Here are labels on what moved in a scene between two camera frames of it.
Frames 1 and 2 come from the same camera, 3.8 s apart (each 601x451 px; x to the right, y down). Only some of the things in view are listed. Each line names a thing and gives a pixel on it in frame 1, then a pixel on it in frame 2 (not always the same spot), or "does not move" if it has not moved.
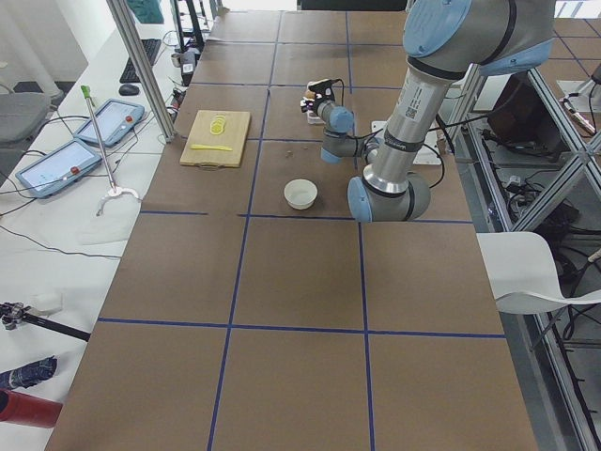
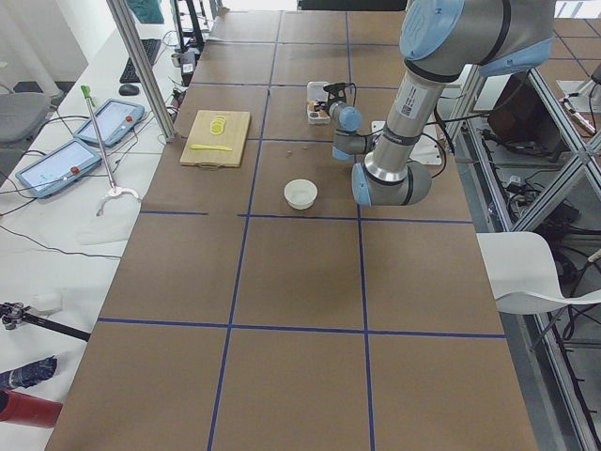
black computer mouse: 129,89 does not move
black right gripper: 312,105 -> 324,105
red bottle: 28,411 does not move
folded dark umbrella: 27,375 does not move
